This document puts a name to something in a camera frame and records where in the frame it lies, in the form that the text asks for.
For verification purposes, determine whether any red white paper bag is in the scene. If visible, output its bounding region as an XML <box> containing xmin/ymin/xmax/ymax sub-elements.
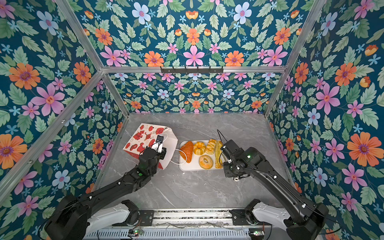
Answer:
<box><xmin>123</xmin><ymin>124</ymin><xmax>181</xmax><ymax>170</ymax></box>

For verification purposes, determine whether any long yellow fake bread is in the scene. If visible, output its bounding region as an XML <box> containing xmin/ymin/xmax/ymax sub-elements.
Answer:
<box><xmin>215</xmin><ymin>141</ymin><xmax>223</xmax><ymax>169</ymax></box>

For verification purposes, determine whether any golden croissant fake bread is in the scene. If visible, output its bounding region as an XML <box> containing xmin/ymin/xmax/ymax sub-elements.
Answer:
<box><xmin>206</xmin><ymin>139</ymin><xmax>217</xmax><ymax>155</ymax></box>

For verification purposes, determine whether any orange round fake bread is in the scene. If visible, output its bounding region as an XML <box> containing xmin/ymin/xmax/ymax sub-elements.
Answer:
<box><xmin>199</xmin><ymin>155</ymin><xmax>214</xmax><ymax>170</ymax></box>

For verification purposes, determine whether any yellow bundt fake bread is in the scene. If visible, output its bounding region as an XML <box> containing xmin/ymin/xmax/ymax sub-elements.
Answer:
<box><xmin>193</xmin><ymin>142</ymin><xmax>206</xmax><ymax>156</ymax></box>

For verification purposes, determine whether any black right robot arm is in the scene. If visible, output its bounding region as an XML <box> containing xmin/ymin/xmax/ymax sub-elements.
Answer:
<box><xmin>221</xmin><ymin>140</ymin><xmax>329</xmax><ymax>240</ymax></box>

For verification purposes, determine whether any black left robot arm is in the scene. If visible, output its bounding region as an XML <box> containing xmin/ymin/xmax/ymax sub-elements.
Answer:
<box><xmin>44</xmin><ymin>148</ymin><xmax>167</xmax><ymax>240</ymax></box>

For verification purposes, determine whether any white plastic tray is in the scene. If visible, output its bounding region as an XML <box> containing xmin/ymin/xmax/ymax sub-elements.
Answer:
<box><xmin>179</xmin><ymin>140</ymin><xmax>227</xmax><ymax>172</ymax></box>

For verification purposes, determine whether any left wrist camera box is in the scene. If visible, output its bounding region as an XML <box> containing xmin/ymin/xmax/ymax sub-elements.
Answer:
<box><xmin>152</xmin><ymin>135</ymin><xmax>164</xmax><ymax>154</ymax></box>

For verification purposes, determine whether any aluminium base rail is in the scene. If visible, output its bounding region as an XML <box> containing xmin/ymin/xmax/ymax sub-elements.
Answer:
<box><xmin>115</xmin><ymin>208</ymin><xmax>317</xmax><ymax>229</ymax></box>

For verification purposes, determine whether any black hook rail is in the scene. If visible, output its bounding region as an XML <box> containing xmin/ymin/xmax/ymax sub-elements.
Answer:
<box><xmin>160</xmin><ymin>67</ymin><xmax>224</xmax><ymax>74</ymax></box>

